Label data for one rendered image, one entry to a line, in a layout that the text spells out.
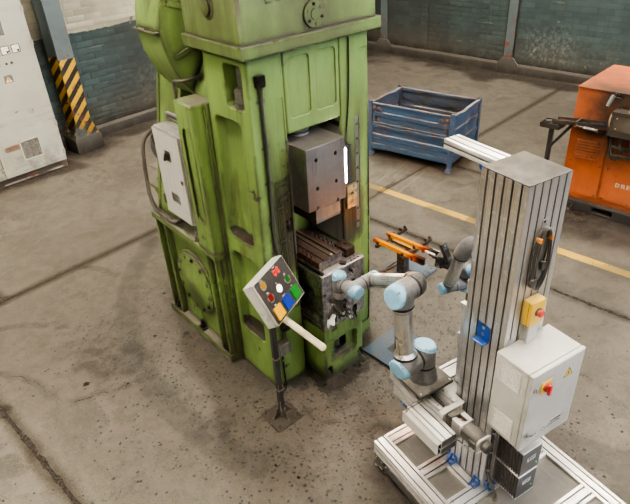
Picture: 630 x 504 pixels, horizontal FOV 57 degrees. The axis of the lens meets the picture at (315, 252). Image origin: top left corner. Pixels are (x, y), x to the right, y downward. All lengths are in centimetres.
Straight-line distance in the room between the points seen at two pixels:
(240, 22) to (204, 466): 260
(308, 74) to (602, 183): 390
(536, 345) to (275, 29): 199
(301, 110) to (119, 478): 249
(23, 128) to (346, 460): 592
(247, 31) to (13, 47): 523
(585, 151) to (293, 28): 396
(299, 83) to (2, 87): 519
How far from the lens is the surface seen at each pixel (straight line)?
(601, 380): 463
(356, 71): 367
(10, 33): 801
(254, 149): 329
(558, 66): 1091
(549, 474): 370
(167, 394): 443
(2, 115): 808
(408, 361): 292
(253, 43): 312
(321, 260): 377
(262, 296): 324
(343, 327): 411
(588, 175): 658
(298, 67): 337
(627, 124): 614
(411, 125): 732
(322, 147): 341
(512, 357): 276
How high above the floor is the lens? 304
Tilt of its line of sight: 32 degrees down
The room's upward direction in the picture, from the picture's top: 3 degrees counter-clockwise
